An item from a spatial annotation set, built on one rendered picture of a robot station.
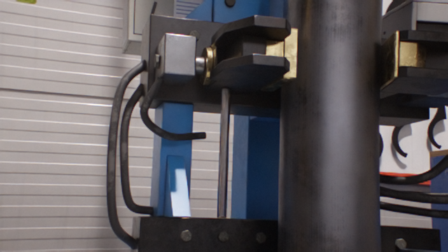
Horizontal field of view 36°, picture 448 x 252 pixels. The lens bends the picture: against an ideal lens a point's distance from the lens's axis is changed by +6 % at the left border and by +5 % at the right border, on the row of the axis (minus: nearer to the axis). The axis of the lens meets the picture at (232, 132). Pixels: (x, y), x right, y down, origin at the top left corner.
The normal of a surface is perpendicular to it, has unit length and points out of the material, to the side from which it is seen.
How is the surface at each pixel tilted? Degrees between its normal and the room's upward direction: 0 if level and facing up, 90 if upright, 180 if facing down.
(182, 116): 90
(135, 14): 90
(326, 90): 90
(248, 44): 90
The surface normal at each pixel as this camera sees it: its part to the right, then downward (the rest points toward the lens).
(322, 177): -0.22, -0.13
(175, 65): 0.26, -0.11
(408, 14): -0.96, -0.07
